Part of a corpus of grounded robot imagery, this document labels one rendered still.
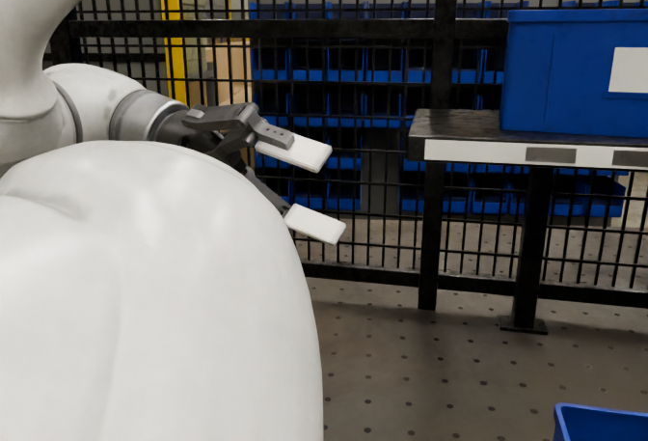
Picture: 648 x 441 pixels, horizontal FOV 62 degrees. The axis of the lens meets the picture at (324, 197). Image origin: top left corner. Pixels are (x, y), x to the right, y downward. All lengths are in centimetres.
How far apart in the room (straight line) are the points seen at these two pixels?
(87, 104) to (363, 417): 48
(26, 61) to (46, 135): 8
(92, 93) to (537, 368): 67
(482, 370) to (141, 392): 66
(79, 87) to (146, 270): 50
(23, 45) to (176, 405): 44
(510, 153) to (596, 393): 35
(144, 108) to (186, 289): 48
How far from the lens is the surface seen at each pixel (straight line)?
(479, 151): 60
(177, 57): 200
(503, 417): 72
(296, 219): 62
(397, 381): 75
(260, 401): 19
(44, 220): 19
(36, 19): 56
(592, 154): 62
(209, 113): 56
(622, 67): 65
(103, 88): 68
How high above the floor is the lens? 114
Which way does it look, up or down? 17 degrees down
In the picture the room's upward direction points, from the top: straight up
